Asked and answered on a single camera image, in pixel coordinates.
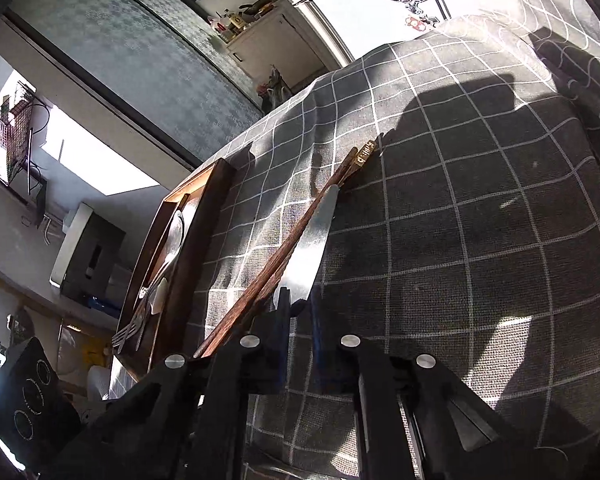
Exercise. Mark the black wok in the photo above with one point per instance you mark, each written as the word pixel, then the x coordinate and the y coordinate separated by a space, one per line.
pixel 250 10

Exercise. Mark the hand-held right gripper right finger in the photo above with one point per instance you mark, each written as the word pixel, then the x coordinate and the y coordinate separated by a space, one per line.
pixel 321 345

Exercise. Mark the blue plastic stool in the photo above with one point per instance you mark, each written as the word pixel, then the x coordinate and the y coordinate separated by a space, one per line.
pixel 102 306

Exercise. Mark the white ceramic spoon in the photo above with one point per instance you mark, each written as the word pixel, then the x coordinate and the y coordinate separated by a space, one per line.
pixel 159 293

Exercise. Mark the beige kitchen cabinet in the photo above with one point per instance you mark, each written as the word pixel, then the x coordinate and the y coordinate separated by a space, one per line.
pixel 280 45

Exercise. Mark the white plastic bottle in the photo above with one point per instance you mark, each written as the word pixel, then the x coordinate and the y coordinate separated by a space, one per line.
pixel 215 23

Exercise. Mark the rubbish bag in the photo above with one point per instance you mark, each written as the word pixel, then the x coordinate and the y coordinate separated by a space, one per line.
pixel 275 87

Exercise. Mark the metal water tap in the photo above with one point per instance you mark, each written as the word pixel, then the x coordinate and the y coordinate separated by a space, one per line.
pixel 45 230

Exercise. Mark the metal fork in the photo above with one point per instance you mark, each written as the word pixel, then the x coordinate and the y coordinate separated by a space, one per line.
pixel 127 333

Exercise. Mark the white wash basin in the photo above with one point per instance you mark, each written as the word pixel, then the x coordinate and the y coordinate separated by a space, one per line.
pixel 72 240

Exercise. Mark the brown wooden tray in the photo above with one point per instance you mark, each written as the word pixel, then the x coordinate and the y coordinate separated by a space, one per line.
pixel 205 220

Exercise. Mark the shiny metal spoon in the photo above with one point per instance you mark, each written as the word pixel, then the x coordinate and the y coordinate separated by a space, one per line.
pixel 176 232

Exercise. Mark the dark grey checked tablecloth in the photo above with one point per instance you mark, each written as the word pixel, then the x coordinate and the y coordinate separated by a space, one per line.
pixel 480 260

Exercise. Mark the dark sauce bottle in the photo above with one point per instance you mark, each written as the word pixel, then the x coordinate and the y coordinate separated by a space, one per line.
pixel 237 21

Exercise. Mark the metal table knife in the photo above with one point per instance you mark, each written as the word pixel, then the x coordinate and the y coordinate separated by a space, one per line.
pixel 310 250

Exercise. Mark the checked cloth with lace trim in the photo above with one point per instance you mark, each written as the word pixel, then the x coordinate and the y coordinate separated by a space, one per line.
pixel 570 10

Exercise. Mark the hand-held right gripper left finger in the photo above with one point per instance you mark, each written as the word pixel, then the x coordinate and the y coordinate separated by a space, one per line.
pixel 280 325

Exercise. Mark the patterned sliding door panel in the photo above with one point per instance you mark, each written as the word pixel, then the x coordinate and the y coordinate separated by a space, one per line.
pixel 130 55
pixel 180 10

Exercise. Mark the silver refrigerator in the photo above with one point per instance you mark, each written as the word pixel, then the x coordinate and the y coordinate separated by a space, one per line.
pixel 360 5

